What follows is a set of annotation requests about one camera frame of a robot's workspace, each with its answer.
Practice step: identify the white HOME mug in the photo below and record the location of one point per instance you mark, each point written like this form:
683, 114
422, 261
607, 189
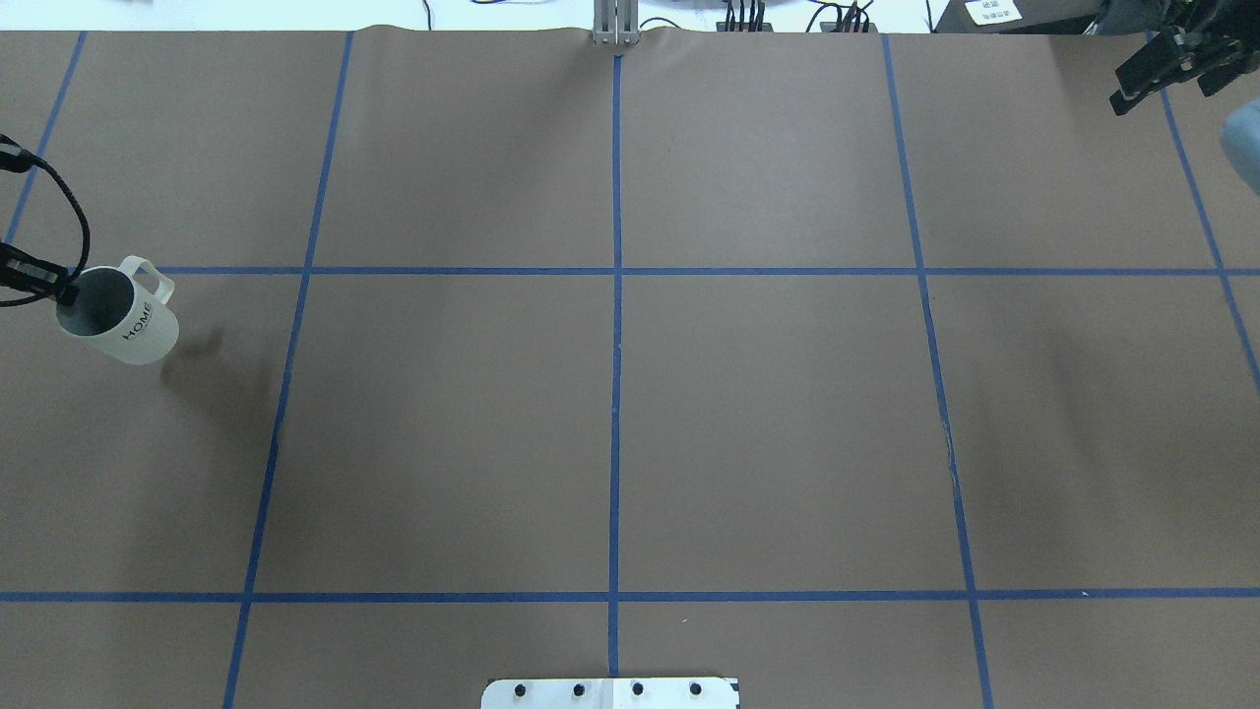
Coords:
123, 311

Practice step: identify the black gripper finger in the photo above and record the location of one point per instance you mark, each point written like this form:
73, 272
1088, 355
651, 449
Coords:
36, 279

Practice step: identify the aluminium frame post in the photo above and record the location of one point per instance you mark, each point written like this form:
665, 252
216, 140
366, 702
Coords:
616, 22

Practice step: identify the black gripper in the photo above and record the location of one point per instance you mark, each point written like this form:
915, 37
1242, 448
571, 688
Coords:
1173, 57

